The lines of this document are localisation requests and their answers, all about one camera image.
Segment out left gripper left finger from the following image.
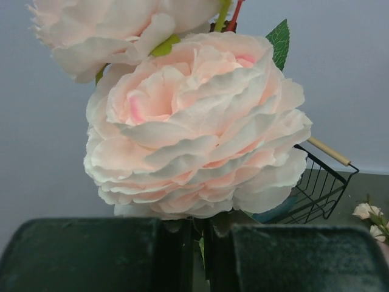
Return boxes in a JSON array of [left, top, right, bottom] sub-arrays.
[[1, 218, 193, 291]]

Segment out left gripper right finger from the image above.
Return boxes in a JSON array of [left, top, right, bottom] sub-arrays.
[[204, 220, 388, 291]]

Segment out pale pink peony stem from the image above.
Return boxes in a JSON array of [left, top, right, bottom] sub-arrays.
[[26, 0, 313, 274]]

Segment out dark teal plate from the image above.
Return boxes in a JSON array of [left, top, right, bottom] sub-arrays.
[[251, 195, 298, 224]]

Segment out small pink rose sprig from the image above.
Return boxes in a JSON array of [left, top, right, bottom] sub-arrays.
[[352, 194, 388, 246]]

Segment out black wire basket wooden handles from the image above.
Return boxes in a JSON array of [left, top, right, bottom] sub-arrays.
[[267, 137, 359, 224]]

